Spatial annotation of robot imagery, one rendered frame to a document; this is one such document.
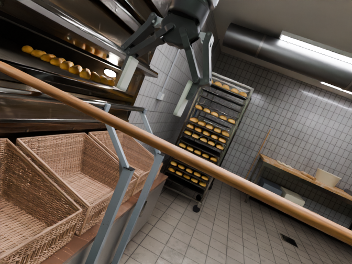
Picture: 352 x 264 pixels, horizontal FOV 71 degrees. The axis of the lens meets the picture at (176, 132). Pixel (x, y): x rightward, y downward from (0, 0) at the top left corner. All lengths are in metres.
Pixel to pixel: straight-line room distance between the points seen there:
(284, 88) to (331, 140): 1.41
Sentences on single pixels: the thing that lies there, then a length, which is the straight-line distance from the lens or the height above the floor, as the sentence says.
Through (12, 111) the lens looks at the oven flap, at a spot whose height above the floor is 0.98.
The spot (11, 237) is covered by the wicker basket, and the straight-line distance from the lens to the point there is 1.20.
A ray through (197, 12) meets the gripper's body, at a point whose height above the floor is 1.48.
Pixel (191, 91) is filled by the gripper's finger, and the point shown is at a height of 1.34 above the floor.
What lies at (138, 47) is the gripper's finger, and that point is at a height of 1.38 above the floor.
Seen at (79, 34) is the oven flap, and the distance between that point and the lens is 1.24.
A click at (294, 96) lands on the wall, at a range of 5.76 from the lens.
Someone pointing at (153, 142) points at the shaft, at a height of 1.19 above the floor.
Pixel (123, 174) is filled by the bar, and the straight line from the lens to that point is 1.12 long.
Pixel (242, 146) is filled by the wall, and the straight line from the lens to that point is 5.64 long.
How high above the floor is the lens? 1.32
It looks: 8 degrees down
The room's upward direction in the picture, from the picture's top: 23 degrees clockwise
